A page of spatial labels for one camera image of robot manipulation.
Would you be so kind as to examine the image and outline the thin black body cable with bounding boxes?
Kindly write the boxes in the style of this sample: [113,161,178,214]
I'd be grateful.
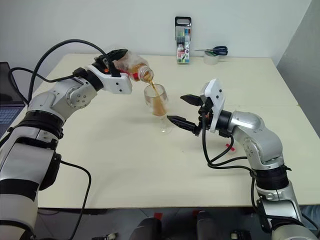
[59,159,93,240]

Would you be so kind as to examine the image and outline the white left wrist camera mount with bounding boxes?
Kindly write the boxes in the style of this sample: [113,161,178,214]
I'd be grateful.
[86,64,133,95]

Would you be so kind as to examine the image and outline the clear plastic bottle red tape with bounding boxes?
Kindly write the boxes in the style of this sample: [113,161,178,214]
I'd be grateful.
[113,50,155,85]

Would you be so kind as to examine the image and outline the marker pen pack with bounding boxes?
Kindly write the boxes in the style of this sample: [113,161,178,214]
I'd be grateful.
[174,16,192,65]

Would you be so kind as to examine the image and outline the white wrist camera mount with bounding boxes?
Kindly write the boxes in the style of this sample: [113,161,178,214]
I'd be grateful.
[199,78,226,133]
[86,64,133,95]

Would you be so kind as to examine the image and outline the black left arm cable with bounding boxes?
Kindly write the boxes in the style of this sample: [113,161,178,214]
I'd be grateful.
[8,38,108,106]

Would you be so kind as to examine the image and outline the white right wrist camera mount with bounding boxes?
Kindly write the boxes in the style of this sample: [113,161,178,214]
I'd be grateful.
[199,78,226,133]

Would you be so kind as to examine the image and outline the clear wine glass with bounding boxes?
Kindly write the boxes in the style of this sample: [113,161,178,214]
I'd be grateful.
[143,84,175,136]

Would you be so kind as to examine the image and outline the dark laptop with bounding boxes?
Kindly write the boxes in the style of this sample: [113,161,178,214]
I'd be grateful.
[0,61,29,140]

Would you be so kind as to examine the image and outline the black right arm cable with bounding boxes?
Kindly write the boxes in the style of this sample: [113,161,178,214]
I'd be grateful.
[201,117,267,231]

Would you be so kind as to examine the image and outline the blue handled scissors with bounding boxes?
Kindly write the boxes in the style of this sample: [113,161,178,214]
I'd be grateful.
[193,45,229,56]

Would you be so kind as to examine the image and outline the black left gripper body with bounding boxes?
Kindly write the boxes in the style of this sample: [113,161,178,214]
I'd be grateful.
[94,52,114,75]

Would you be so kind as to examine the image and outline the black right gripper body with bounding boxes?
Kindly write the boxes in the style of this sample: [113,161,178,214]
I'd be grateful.
[197,102,214,137]

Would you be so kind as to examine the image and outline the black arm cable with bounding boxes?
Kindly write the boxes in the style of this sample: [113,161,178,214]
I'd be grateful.
[8,38,108,106]
[201,117,267,231]

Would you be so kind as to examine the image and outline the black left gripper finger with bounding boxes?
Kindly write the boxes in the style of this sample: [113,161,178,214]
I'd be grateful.
[110,59,121,78]
[106,49,129,62]

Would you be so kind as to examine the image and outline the clear tape roll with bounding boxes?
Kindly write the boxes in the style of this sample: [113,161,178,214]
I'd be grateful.
[203,50,221,66]

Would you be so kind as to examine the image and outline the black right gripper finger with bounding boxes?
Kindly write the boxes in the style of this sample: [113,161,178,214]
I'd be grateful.
[180,94,204,107]
[166,115,201,137]

